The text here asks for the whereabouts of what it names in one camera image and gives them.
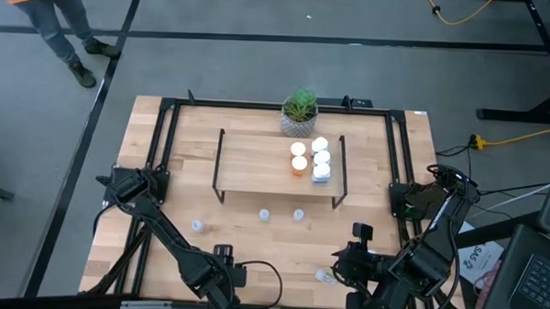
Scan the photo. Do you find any clear bottle with green label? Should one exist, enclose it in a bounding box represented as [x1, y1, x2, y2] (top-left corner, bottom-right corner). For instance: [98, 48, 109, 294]
[314, 267, 339, 287]

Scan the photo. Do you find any orange pill bottle white cap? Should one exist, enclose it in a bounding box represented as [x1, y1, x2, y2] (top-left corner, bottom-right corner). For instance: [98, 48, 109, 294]
[289, 140, 308, 159]
[290, 155, 310, 178]

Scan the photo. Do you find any white printed paper sheet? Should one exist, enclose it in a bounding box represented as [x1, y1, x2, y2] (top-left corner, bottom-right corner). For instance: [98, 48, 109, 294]
[456, 223, 507, 292]

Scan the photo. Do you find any black stand leg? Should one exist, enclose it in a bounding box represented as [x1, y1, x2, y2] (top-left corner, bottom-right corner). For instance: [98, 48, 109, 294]
[455, 208, 543, 253]

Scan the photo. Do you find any succulent in patterned white pot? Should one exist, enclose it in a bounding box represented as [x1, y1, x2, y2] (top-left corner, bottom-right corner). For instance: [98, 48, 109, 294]
[280, 88, 320, 139]

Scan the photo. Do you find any black laptop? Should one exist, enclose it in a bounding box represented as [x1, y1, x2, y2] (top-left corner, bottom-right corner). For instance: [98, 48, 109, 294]
[479, 221, 550, 309]

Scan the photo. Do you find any person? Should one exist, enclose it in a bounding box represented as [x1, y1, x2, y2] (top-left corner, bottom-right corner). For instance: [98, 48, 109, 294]
[0, 0, 124, 91]

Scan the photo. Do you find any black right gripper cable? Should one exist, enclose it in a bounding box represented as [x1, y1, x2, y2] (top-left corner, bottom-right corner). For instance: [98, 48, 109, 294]
[328, 259, 351, 295]

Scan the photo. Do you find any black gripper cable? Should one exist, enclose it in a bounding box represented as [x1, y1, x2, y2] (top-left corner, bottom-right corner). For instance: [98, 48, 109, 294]
[232, 259, 285, 309]
[328, 259, 351, 295]

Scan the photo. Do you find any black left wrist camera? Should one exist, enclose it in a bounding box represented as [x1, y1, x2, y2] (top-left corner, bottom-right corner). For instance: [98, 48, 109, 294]
[213, 243, 235, 260]

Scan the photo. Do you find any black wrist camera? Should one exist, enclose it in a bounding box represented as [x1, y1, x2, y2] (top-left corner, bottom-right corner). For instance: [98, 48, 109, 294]
[351, 221, 374, 245]
[213, 243, 235, 260]

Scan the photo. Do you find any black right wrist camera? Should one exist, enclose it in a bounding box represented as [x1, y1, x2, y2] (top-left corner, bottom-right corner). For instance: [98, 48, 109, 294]
[351, 221, 374, 245]

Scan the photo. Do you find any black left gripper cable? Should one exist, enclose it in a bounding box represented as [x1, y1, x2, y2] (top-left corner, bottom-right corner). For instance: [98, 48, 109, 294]
[232, 259, 285, 309]

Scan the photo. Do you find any wooden shelf with black frame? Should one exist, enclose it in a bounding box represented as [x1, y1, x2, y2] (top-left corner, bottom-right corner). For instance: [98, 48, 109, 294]
[211, 127, 351, 210]

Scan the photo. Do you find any black floor cable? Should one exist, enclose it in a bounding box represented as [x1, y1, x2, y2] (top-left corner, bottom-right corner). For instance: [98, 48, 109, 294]
[433, 141, 550, 221]

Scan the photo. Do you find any black aluminium table frame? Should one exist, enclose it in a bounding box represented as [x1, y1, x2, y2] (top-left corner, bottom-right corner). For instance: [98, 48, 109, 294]
[80, 84, 471, 309]

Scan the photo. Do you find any yellow extension cord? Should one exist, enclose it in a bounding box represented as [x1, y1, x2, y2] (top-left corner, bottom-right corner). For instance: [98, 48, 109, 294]
[468, 117, 550, 154]

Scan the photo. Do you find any white cable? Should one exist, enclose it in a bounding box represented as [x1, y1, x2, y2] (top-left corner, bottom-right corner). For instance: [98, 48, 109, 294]
[483, 173, 550, 215]

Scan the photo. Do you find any black desk frame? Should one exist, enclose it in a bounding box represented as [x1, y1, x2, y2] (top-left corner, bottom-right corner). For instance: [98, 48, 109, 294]
[440, 0, 550, 126]

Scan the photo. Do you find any yellow hanging cable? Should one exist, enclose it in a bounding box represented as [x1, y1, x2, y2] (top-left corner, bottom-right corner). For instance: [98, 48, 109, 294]
[420, 0, 497, 28]

